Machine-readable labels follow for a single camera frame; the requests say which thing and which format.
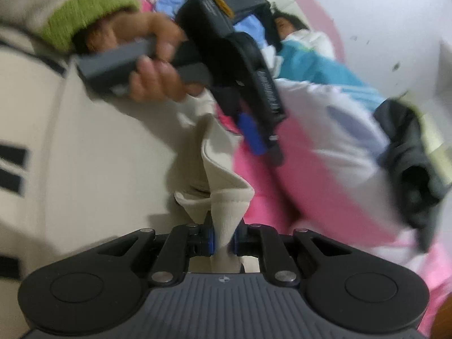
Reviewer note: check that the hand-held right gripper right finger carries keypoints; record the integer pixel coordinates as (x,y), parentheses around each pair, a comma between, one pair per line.
(235,245)

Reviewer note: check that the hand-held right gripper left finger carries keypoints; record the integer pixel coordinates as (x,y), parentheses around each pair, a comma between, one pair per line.
(211,242)

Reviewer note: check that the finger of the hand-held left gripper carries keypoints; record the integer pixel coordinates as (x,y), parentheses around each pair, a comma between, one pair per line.
(268,95)
(252,134)

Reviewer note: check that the dark grey garment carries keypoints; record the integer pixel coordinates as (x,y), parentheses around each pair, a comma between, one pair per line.
(409,155)

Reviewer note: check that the person's left forearm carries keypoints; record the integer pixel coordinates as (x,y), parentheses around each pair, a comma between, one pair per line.
(88,3)

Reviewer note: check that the teal striped cloth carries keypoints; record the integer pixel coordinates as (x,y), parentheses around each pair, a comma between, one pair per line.
(317,70)

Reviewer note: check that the pink floral bed sheet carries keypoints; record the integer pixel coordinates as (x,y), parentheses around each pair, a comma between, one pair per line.
(257,183)

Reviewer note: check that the person's left hand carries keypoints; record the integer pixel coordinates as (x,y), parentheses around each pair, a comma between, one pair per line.
(155,81)

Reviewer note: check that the cream zip sweatshirt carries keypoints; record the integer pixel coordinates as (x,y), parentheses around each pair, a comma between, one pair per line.
(106,148)

